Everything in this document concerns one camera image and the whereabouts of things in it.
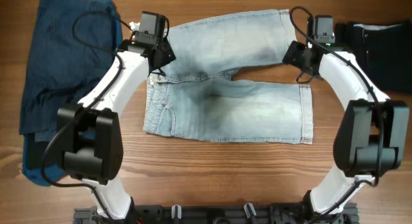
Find light blue denim shorts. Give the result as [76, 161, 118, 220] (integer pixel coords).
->
[144, 10, 314, 144]

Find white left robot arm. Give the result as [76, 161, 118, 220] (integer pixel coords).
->
[54, 38, 176, 223]

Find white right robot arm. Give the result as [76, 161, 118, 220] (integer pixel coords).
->
[283, 41, 409, 216]

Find black folded garment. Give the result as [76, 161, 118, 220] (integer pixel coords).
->
[335, 20, 411, 93]

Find dark blue folded garment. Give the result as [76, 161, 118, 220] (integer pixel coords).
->
[19, 0, 122, 187]

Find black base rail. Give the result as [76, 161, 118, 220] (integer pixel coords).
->
[73, 203, 360, 224]

